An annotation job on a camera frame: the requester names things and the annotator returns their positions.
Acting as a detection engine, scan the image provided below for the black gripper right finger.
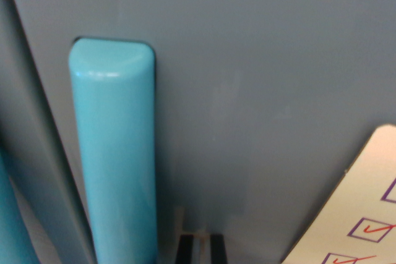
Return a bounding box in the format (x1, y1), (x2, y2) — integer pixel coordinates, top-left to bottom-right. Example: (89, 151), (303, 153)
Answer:
(201, 233), (228, 264)

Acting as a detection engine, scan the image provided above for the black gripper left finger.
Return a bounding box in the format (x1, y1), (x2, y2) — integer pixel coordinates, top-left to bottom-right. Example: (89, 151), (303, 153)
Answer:
(174, 234), (202, 264)

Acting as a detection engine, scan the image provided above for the grey fridge door with clips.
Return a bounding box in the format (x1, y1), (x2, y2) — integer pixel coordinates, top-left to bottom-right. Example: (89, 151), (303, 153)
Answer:
(2, 0), (396, 264)

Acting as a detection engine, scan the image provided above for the grey fridge door with dispenser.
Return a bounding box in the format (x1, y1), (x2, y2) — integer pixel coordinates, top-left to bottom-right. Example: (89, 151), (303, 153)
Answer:
(0, 0), (97, 264)

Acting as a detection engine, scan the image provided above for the cream shopping checklist card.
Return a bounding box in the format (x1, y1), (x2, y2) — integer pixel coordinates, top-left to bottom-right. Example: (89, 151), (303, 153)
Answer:
(280, 124), (396, 264)

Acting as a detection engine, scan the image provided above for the teal handle of clip door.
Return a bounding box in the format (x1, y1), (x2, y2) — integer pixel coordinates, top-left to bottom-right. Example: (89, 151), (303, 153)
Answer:
(67, 36), (158, 264)

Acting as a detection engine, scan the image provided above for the teal handle of dispenser door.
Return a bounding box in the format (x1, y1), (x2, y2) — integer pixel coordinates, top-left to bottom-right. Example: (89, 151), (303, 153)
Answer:
(0, 148), (40, 264)

